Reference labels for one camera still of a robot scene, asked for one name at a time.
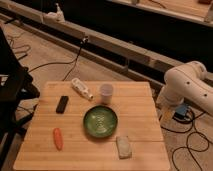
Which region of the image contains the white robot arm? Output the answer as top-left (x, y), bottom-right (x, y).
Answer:
top-left (157, 61), bottom-right (213, 119)

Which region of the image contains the white sponge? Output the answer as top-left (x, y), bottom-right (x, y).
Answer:
top-left (116, 136), bottom-right (132, 159)

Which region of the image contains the translucent plastic cup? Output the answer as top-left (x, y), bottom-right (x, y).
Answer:
top-left (99, 84), bottom-right (114, 104)

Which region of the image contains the green round plate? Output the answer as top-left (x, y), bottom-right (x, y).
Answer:
top-left (83, 105), bottom-right (118, 138)

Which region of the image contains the black rectangular remote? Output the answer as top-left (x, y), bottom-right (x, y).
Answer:
top-left (56, 96), bottom-right (69, 114)

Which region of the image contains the blue box on floor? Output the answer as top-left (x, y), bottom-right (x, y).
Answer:
top-left (174, 104), bottom-right (188, 119)

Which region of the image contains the long wooden rail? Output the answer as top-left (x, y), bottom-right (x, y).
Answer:
top-left (0, 0), bottom-right (213, 88)

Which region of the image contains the black floor cable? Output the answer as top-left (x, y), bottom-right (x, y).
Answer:
top-left (27, 39), bottom-right (88, 82)

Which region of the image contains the white object on rail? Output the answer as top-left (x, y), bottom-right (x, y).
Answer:
top-left (46, 3), bottom-right (65, 22)

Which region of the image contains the black chair frame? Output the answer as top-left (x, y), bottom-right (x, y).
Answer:
top-left (0, 27), bottom-right (40, 171)

